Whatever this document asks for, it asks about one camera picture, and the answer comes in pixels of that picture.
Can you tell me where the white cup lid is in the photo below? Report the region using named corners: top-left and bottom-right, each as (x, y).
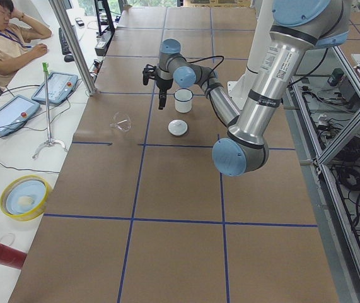
top-left (168, 119), bottom-right (188, 136)

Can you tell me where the white enamel cup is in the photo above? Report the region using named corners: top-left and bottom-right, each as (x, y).
top-left (174, 88), bottom-right (194, 114)

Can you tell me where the black computer mouse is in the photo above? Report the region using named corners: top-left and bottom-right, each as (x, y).
top-left (64, 54), bottom-right (74, 62)

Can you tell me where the teach pendant far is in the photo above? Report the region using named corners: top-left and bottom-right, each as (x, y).
top-left (31, 71), bottom-right (78, 105)

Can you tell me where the teach pendant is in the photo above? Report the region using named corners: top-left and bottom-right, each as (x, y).
top-left (0, 95), bottom-right (40, 136)
top-left (31, 71), bottom-right (78, 105)

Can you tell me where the black keyboard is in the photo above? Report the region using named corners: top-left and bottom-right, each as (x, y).
top-left (58, 28), bottom-right (71, 55)

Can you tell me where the teach pendant near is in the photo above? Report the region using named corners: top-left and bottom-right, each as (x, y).
top-left (0, 95), bottom-right (40, 136)

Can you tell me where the seated person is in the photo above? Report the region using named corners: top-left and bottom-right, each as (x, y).
top-left (0, 1), bottom-right (52, 91)

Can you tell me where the yellow rimmed bowl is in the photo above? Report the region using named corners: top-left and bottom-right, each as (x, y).
top-left (0, 175), bottom-right (53, 222)

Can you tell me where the red cylinder tube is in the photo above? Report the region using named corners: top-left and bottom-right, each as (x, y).
top-left (0, 243), bottom-right (27, 270)

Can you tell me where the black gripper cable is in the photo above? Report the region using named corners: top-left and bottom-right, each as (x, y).
top-left (185, 55), bottom-right (225, 83)

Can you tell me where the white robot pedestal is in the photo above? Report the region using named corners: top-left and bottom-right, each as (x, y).
top-left (228, 0), bottom-right (274, 102)

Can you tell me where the green handled reacher grabber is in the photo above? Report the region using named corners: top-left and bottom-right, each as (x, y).
top-left (32, 62), bottom-right (68, 160)

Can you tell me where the aluminium frame post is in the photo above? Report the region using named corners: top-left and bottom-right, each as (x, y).
top-left (49, 0), bottom-right (96, 96)

